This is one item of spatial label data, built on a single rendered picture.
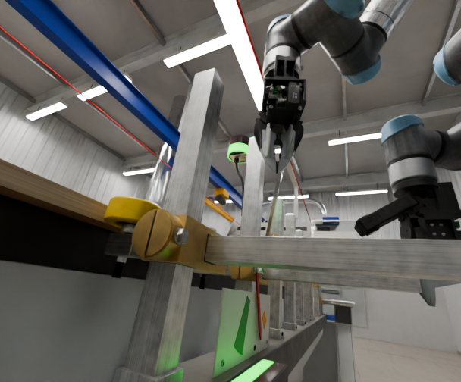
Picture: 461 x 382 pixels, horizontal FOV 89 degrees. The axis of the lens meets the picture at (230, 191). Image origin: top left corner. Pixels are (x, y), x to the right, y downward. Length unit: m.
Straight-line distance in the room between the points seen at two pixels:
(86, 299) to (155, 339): 0.23
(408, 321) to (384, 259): 9.21
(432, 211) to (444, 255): 0.27
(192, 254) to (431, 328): 9.39
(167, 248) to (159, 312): 0.06
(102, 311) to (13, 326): 0.13
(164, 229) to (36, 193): 0.18
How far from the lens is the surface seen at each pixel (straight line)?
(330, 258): 0.25
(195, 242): 0.27
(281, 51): 0.53
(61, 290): 0.44
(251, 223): 0.50
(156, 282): 0.26
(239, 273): 0.46
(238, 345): 0.42
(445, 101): 6.81
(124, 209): 0.36
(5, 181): 0.36
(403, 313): 9.45
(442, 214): 0.53
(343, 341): 3.03
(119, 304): 0.51
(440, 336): 9.60
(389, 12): 0.67
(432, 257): 0.26
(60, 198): 0.38
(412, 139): 0.59
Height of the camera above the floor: 0.80
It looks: 23 degrees up
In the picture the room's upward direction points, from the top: 7 degrees clockwise
